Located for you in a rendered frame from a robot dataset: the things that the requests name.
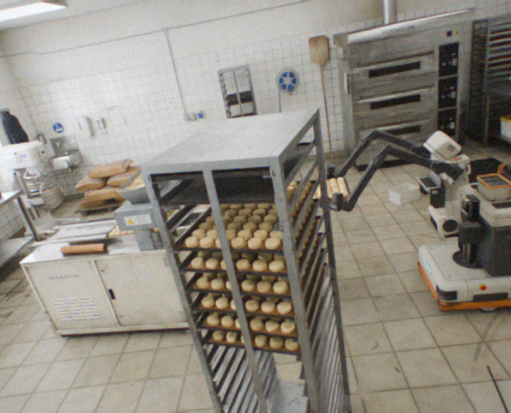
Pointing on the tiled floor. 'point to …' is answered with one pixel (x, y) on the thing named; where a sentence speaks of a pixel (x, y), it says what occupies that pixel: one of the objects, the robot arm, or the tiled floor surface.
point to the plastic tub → (404, 194)
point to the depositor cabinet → (107, 290)
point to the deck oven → (401, 81)
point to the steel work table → (507, 98)
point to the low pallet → (100, 207)
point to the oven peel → (317, 46)
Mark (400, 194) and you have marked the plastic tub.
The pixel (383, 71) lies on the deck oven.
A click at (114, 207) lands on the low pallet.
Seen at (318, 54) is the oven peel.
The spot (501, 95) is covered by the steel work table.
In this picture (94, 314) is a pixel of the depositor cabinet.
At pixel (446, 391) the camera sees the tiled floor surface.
